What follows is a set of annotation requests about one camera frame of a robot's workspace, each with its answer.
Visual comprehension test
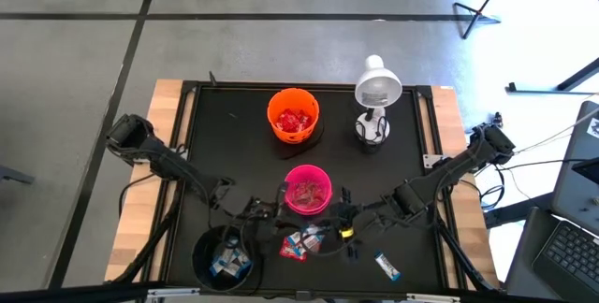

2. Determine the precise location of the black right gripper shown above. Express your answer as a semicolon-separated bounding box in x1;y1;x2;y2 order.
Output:
326;185;371;264

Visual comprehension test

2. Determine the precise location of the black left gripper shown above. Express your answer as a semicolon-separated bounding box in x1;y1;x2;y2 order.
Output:
238;180;290;260

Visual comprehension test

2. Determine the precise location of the clear orange candy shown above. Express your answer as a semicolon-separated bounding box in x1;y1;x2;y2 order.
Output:
306;183;328;207
292;180;314;204

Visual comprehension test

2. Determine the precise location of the red candy pack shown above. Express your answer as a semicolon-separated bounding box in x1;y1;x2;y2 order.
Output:
292;108;314;132
275;109;299;134

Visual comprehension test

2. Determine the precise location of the red Skittles bag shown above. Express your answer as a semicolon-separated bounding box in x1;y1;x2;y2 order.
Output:
279;239;309;263

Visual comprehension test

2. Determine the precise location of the pink plastic face bucket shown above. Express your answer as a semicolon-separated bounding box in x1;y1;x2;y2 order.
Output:
284;164;334;216

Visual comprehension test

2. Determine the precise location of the black bucket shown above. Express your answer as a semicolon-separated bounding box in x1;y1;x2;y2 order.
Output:
191;224;257;294

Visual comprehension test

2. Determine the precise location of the orange plastic bucket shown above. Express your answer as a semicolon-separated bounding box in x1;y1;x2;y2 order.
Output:
266;87;321;146

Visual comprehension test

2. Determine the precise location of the white gooseneck desk lamp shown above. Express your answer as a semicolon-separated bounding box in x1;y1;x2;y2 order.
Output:
354;53;403;148

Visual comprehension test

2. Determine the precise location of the black desk base bar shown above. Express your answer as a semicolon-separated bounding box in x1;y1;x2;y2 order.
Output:
484;193;556;229

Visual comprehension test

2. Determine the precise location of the black laptop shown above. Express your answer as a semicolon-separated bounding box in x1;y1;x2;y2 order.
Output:
532;221;599;300

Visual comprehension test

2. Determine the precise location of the grey desk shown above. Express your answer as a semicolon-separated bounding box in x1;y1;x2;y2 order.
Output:
504;100;599;303

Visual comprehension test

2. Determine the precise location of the black T-foot desk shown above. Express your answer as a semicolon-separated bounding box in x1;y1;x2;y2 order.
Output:
504;57;599;96

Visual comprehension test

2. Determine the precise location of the black tablet device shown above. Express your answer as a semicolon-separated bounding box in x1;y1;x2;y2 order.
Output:
571;155;599;185

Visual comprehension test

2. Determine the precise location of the black tripod stand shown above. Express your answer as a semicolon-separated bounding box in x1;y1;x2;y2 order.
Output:
451;0;556;40

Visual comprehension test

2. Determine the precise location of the grey furniture foot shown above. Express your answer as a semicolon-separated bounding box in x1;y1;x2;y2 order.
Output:
0;165;37;185

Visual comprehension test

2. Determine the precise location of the black lamp cable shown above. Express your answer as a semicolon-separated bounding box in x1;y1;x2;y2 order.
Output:
354;114;392;148

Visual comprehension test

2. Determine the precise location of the black frame strut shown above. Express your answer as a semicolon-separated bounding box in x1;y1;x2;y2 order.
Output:
111;189;183;285
428;218;501;293

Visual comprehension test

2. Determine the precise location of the black frame crossbeam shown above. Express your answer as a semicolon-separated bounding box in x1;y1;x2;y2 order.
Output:
0;280;599;303

